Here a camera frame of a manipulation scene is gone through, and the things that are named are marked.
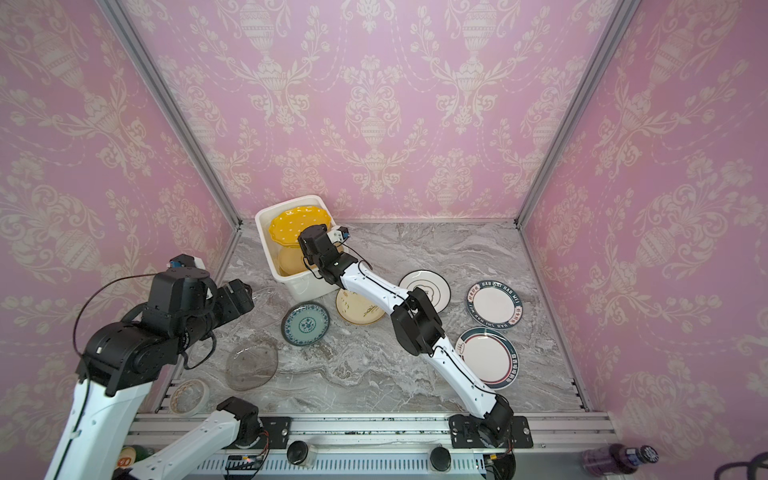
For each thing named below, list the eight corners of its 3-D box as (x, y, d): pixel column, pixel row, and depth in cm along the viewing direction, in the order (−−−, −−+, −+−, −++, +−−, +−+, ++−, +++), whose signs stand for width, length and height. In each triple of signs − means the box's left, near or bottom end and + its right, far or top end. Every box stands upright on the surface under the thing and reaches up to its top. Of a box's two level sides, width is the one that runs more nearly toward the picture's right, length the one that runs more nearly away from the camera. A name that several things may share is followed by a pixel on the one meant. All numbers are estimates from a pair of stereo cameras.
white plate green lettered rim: (471, 329, 94) (472, 326, 92) (462, 283, 105) (464, 280, 103) (526, 329, 94) (529, 326, 92) (512, 283, 105) (514, 280, 103)
